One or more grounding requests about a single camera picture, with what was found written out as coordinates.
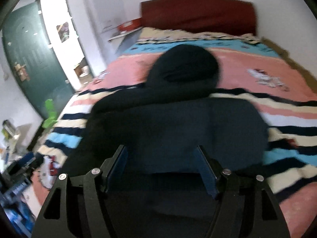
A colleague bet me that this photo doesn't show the red shoe box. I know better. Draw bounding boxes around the red shoe box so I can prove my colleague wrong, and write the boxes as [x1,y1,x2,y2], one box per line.
[117,18,142,32]

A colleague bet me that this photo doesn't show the dark green door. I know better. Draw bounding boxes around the dark green door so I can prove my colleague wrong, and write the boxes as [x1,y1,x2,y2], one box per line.
[2,2,74,119]

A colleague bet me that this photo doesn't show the green plastic stool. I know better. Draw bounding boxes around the green plastic stool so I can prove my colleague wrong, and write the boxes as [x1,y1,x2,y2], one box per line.
[42,99,57,129]

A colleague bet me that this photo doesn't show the black hooded puffer jacket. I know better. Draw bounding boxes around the black hooded puffer jacket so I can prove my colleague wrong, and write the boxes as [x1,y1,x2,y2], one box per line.
[62,43,271,219]

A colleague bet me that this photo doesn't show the dark red headboard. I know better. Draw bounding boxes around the dark red headboard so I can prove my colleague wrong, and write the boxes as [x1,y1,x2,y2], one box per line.
[140,0,257,36]

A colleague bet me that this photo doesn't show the white bedside shelf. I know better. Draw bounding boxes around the white bedside shelf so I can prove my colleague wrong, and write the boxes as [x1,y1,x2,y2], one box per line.
[107,27,143,42]

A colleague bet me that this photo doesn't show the brown cardboard beside bed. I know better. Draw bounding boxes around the brown cardboard beside bed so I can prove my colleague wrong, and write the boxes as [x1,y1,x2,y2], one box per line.
[261,37,317,93]

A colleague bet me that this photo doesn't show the Hello Kitty pink blanket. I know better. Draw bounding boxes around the Hello Kitty pink blanket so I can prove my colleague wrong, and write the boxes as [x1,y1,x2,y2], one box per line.
[30,27,316,237]

